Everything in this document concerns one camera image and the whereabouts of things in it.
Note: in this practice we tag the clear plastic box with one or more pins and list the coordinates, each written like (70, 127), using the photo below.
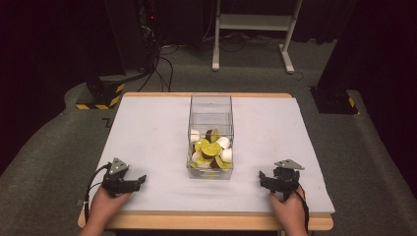
(209, 111)

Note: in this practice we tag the black stand with striped base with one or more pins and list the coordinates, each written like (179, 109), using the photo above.
(105, 90)

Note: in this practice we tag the black stand with dark base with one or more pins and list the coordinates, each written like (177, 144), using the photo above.
(334, 98)

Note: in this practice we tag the white metal stand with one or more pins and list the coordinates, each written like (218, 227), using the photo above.
(255, 22)

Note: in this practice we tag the white foam mat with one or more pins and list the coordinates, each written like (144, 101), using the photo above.
(150, 137)

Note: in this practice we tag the person's left hand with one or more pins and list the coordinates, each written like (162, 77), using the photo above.
(106, 205)

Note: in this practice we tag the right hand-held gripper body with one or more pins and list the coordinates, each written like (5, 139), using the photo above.
(287, 180)

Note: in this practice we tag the wooden table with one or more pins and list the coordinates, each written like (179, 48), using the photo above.
(203, 222)

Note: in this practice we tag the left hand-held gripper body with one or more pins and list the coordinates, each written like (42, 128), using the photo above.
(114, 182)

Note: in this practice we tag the person's right hand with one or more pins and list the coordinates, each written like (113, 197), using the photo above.
(288, 211)

